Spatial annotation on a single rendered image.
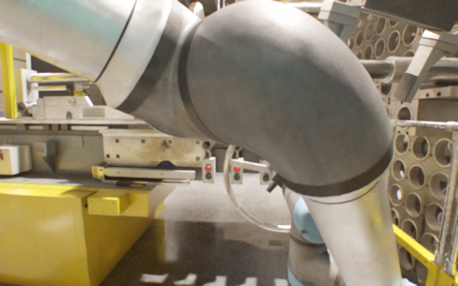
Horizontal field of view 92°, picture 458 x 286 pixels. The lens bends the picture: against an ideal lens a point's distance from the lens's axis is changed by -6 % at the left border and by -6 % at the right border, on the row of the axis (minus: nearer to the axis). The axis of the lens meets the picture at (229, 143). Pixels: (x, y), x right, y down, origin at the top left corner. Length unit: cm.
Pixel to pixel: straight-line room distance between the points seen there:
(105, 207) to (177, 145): 55
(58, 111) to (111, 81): 187
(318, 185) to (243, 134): 6
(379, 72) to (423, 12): 148
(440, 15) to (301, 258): 42
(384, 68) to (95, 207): 194
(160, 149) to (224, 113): 145
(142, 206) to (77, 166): 69
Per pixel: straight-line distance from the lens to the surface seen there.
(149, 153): 163
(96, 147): 184
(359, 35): 429
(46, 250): 175
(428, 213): 282
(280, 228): 80
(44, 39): 21
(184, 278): 171
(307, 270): 49
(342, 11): 34
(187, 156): 155
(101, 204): 142
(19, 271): 197
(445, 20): 41
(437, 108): 233
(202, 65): 16
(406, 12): 37
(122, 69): 20
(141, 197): 145
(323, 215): 23
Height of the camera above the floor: 104
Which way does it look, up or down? 7 degrees down
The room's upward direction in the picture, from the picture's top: 1 degrees clockwise
